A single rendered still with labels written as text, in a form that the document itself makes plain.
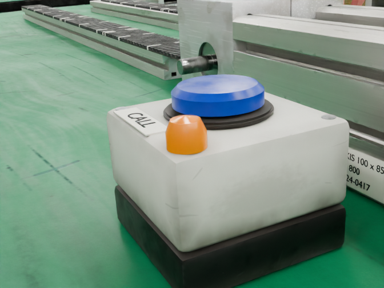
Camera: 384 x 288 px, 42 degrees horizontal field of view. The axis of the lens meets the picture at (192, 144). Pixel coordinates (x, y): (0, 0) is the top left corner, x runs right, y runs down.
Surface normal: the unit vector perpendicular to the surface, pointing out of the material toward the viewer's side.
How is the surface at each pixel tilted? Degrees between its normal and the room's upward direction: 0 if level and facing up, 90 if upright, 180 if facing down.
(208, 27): 90
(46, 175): 0
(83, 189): 0
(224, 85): 3
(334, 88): 90
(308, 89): 90
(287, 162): 90
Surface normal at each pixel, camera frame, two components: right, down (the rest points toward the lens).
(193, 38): -0.89, 0.20
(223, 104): 0.07, 0.34
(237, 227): 0.45, 0.28
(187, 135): 0.04, -0.07
